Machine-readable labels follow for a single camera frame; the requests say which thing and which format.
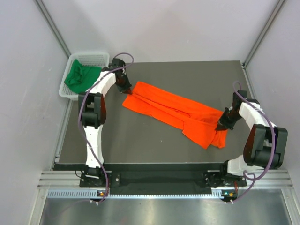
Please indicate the aluminium front rail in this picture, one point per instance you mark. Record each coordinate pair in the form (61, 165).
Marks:
(64, 179)

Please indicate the white slotted cable duct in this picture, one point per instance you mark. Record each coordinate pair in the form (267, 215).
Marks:
(99, 194)

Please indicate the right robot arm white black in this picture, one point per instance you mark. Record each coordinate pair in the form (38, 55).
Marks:
(265, 145)

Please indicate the white plastic basket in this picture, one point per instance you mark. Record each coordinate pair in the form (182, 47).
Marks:
(99, 59)

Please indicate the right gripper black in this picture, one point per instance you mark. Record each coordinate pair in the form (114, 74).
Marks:
(222, 124)

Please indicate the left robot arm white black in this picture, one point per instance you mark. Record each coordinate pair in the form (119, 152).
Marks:
(92, 116)

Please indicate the orange t shirt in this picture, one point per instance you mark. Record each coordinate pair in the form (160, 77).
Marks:
(196, 121)

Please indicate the aluminium frame post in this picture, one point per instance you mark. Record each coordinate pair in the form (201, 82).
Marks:
(264, 31)
(49, 20)

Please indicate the green t shirt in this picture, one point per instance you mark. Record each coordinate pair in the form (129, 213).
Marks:
(81, 77)

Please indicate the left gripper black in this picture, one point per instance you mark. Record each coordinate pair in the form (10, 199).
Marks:
(125, 89)

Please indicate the aluminium frame post left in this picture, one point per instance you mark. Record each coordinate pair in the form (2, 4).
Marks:
(49, 20)

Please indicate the aluminium frame post right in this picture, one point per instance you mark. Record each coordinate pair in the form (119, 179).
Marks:
(264, 31)

